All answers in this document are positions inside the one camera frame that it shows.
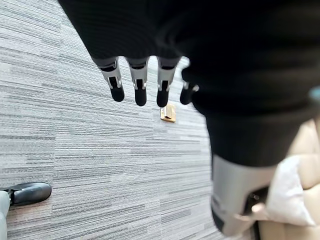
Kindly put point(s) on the white cushion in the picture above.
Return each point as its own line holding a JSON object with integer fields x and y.
{"x": 287, "y": 192}

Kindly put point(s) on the robot dark foot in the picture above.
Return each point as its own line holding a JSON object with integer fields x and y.
{"x": 30, "y": 193}

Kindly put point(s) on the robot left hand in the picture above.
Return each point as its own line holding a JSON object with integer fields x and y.
{"x": 200, "y": 45}

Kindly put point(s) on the robot silver leg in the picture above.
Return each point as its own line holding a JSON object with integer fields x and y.
{"x": 3, "y": 215}

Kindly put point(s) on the brass floor socket box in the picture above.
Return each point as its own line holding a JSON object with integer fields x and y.
{"x": 168, "y": 113}

